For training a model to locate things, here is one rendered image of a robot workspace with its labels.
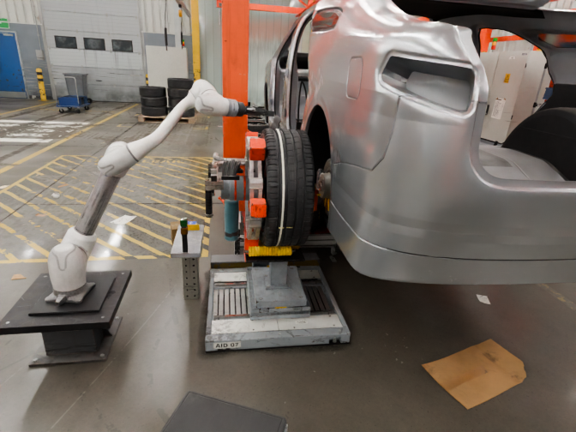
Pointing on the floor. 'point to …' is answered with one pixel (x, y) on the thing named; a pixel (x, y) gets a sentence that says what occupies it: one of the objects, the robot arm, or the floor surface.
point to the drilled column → (190, 278)
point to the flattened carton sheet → (477, 373)
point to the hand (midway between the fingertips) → (268, 113)
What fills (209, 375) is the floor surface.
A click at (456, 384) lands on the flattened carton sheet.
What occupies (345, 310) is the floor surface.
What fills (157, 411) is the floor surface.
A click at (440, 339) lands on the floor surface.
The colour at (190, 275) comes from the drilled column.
